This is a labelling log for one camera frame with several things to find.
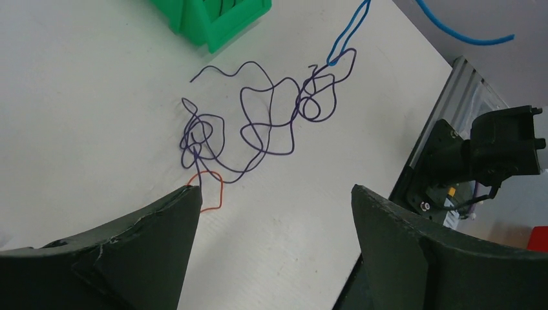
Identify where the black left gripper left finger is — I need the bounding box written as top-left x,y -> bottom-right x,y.
1,185 -> 202,309

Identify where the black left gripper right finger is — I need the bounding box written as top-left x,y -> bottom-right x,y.
352,185 -> 547,309

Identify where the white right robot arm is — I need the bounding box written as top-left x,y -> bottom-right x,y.
425,105 -> 547,187

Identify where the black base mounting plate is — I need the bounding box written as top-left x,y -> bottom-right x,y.
334,119 -> 463,309

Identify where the red plastic bin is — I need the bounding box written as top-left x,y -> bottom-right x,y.
527,226 -> 548,253

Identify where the green plastic bin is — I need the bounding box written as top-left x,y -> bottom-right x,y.
151,0 -> 272,54

